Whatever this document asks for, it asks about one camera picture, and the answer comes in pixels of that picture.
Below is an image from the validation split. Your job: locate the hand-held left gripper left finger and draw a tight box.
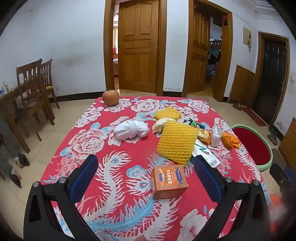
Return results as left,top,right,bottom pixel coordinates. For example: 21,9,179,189
23,154,100,241

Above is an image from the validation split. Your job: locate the small yellow foam net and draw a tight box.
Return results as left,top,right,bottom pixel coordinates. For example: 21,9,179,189
154,106,183,121

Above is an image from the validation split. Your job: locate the white plastic bag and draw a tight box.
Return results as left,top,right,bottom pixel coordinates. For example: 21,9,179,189
210,124,223,147

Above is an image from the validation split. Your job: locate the orange cardboard box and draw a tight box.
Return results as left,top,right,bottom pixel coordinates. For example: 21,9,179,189
151,164,189,200

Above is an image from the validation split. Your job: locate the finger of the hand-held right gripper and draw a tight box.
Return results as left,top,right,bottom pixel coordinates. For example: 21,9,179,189
284,167,296,186
269,163,287,198

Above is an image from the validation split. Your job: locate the black and green wrapper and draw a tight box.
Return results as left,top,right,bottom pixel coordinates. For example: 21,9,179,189
184,118,205,130

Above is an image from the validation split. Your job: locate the black slipper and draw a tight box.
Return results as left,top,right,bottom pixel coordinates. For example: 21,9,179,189
14,153,30,167
9,173,22,188

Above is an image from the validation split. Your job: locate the beige wall panel box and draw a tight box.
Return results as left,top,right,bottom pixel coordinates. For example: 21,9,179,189
242,26,252,45

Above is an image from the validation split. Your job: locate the orange crumpled wrapper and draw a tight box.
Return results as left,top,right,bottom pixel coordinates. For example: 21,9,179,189
221,132,240,150

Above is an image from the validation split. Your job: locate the white paper label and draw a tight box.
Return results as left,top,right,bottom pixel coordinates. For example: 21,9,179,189
192,138,220,167

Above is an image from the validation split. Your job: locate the orange snack packet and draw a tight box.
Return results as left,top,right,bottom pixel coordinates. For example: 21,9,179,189
196,128,212,144

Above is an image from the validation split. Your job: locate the low wooden wall cabinet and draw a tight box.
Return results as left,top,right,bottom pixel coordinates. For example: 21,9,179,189
229,65,256,105

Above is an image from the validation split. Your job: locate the orange plastic bag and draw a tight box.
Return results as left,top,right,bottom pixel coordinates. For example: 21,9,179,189
269,195,281,233

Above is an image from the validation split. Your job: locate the large paper ball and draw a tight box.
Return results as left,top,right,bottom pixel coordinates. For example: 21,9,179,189
113,119,149,141

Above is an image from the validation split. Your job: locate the red floral tablecloth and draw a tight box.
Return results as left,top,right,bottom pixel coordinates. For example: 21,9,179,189
39,96,269,241

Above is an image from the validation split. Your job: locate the wooden side cabinet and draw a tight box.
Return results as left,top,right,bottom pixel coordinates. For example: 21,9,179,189
277,124,296,165

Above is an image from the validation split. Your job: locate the wooden dining table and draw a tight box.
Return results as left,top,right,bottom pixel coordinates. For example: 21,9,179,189
0,86,30,153

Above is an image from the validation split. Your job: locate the red basin with green rim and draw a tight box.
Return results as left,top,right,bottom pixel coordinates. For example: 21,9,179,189
231,124,273,172

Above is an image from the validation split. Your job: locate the red doormat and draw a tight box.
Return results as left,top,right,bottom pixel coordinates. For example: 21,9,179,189
242,108,267,127

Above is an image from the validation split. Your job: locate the small crumpled paper wad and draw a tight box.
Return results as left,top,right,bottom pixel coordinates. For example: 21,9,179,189
151,118,176,134

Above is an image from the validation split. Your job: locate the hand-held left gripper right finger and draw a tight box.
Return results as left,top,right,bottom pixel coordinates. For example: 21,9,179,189
192,158,271,241

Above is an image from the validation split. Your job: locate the large yellow foam net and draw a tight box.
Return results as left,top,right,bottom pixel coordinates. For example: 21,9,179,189
157,120,199,167

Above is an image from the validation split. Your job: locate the wooden chair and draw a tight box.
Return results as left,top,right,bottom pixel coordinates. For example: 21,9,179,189
40,59,60,109
16,59,56,142

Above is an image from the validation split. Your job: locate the dark entrance door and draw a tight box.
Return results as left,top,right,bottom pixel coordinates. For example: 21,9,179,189
253,38,287,126

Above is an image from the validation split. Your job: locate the red apple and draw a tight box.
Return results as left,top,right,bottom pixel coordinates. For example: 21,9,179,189
102,89,120,106

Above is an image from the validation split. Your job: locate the light wooden panel door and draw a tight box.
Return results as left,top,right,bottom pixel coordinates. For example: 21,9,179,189
185,10,211,93
118,0,160,92

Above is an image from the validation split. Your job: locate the pair of dark shoes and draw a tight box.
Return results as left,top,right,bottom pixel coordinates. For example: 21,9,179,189
267,120,286,145

